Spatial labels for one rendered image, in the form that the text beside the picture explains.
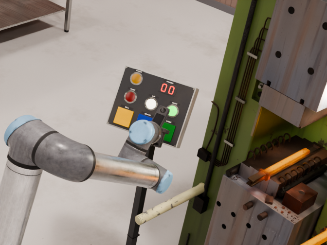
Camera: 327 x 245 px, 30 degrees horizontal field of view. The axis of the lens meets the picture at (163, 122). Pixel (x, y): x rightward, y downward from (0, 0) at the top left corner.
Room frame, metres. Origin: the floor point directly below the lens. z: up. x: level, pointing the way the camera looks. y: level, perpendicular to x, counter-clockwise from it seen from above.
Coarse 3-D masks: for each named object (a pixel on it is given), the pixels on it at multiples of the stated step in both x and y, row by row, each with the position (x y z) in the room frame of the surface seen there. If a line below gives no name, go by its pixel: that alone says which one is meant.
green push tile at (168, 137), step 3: (165, 123) 2.28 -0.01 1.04; (168, 123) 2.28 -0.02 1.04; (162, 126) 2.27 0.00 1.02; (165, 126) 2.27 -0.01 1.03; (168, 126) 2.27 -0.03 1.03; (171, 126) 2.27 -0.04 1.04; (174, 126) 2.27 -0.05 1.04; (168, 129) 2.26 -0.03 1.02; (171, 129) 2.26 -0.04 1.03; (174, 129) 2.26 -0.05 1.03; (171, 132) 2.25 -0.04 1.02; (165, 135) 2.25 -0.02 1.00; (168, 135) 2.25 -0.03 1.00; (171, 135) 2.25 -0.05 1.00; (165, 138) 2.24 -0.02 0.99; (168, 138) 2.24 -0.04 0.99; (171, 138) 2.24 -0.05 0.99; (168, 141) 2.24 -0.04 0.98
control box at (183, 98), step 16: (128, 80) 2.40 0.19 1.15; (144, 80) 2.40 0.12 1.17; (160, 80) 2.39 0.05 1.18; (144, 96) 2.36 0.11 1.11; (160, 96) 2.35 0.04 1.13; (176, 96) 2.34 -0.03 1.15; (192, 96) 2.34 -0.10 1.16; (112, 112) 2.33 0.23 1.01; (144, 112) 2.32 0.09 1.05; (128, 128) 2.29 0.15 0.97; (176, 128) 2.27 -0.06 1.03; (176, 144) 2.23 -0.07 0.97
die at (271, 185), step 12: (288, 144) 2.41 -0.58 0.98; (300, 144) 2.41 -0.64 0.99; (264, 156) 2.27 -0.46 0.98; (276, 156) 2.27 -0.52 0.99; (288, 156) 2.27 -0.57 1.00; (312, 156) 2.33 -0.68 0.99; (324, 156) 2.35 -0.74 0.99; (240, 168) 2.18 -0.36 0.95; (252, 168) 2.15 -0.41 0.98; (264, 168) 2.14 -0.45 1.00; (288, 168) 2.19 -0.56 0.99; (300, 168) 2.21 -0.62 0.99; (312, 168) 2.26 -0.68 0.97; (264, 180) 2.10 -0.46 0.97; (276, 180) 2.08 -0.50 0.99; (288, 180) 2.11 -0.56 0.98; (276, 192) 2.06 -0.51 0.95
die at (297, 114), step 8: (264, 88) 2.18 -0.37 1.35; (272, 88) 2.16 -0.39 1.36; (264, 96) 2.17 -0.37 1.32; (272, 96) 2.15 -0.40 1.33; (280, 96) 2.13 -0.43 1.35; (264, 104) 2.17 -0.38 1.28; (272, 104) 2.14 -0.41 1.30; (280, 104) 2.12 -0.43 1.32; (288, 104) 2.10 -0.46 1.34; (296, 104) 2.08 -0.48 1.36; (272, 112) 2.14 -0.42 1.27; (280, 112) 2.12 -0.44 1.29; (288, 112) 2.10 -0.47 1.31; (296, 112) 2.08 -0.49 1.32; (304, 112) 2.06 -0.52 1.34; (312, 112) 2.12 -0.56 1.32; (320, 112) 2.17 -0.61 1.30; (288, 120) 2.09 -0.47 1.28; (296, 120) 2.07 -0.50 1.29; (304, 120) 2.08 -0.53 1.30; (312, 120) 2.14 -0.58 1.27
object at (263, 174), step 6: (300, 150) 2.33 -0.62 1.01; (306, 150) 2.34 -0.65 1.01; (294, 156) 2.27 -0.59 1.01; (300, 156) 2.28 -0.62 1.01; (282, 162) 2.20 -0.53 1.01; (288, 162) 2.21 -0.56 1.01; (270, 168) 2.14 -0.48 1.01; (276, 168) 2.15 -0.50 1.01; (258, 174) 2.07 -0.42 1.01; (264, 174) 2.08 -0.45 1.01; (270, 174) 2.11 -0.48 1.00; (252, 180) 2.02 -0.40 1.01; (258, 180) 2.06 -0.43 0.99; (252, 186) 2.02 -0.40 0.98
